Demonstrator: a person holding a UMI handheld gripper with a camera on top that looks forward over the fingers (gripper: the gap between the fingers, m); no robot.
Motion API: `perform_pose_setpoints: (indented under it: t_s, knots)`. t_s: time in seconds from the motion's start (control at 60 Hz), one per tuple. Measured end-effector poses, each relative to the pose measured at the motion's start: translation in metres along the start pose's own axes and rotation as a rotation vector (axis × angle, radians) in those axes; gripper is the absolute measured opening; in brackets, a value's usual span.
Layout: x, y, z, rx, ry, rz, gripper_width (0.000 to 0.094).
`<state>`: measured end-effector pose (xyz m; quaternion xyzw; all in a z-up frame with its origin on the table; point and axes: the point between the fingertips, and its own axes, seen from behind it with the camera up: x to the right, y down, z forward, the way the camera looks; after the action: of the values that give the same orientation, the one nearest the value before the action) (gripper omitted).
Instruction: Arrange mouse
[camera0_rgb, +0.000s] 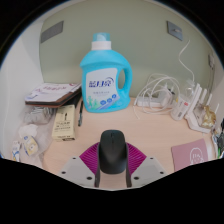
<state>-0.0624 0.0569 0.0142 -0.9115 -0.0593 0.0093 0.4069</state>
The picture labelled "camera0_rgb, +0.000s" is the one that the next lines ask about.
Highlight white power strip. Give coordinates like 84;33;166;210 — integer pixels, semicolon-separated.
136;94;171;108

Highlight black computer mouse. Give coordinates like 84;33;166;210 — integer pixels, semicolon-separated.
97;129;128;175

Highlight blue detergent bottle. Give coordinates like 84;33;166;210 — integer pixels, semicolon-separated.
79;32;134;114

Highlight white wall charger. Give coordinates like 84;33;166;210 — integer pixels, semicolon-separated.
208;53;216;70

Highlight white router with antennas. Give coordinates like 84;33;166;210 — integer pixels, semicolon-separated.
186;83;221;134

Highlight grey wall plate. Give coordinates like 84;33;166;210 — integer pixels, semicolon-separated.
40;20;65;44
166;20;184;42

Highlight pink mouse pad with drawing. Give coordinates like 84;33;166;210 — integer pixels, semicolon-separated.
170;138;210;173

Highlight pale yellow small box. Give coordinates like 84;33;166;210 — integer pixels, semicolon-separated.
51;104;77;142

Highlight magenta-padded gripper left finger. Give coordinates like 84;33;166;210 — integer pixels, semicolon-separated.
59;141;101;189

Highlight white desk hutch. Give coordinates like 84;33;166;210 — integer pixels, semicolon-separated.
0;0;224;158

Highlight yellow white snack packet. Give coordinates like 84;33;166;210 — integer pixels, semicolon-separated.
21;134;38;157

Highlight white blue sachet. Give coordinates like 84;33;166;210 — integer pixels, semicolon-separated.
11;139;22;163

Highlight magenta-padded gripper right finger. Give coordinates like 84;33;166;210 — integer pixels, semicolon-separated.
125;141;167;189

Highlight black pen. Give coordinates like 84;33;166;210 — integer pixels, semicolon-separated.
77;99;84;127

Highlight white tangled cables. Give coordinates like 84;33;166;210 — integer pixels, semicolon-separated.
133;73;178;120

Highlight grey zipper pouch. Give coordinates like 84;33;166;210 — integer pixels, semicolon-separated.
218;119;224;148

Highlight white wall cable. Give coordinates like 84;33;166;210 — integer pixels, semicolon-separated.
178;39;196;91

